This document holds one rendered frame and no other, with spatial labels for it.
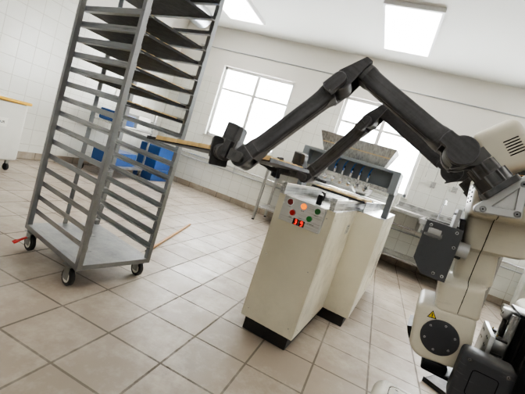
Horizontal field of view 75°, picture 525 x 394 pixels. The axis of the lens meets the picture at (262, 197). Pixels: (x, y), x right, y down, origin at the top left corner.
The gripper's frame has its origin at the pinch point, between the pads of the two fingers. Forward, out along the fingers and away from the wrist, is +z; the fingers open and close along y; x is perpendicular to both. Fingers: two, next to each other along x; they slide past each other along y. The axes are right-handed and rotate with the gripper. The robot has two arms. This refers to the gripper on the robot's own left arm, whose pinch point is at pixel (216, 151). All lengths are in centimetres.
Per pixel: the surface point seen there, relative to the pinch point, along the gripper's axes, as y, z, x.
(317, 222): 23, 30, 65
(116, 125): -2, 60, -43
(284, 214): 24, 43, 51
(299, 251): 42, 37, 62
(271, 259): 51, 47, 51
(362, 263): 51, 70, 129
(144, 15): -57, 57, -39
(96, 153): 36, 425, -101
